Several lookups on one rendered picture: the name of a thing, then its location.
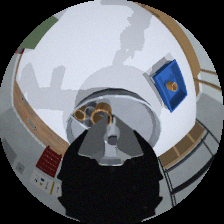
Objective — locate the bronze bushing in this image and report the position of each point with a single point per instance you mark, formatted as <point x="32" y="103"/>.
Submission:
<point x="101" y="107"/>
<point x="78" y="115"/>
<point x="171" y="86"/>

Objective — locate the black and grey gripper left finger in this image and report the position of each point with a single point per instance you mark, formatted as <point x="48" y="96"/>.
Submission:
<point x="88" y="145"/>

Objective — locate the grey metal sleeve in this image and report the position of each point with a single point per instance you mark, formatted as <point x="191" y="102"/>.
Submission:
<point x="87" y="111"/>
<point x="88" y="123"/>
<point x="101" y="113"/>

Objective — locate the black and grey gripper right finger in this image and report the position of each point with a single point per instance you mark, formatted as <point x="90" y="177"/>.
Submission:
<point x="131" y="145"/>

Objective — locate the grey round turntable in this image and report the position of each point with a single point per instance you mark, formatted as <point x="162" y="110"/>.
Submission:
<point x="126" y="107"/>

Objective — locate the blue crate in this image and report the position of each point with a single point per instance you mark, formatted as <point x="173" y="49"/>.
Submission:
<point x="173" y="74"/>

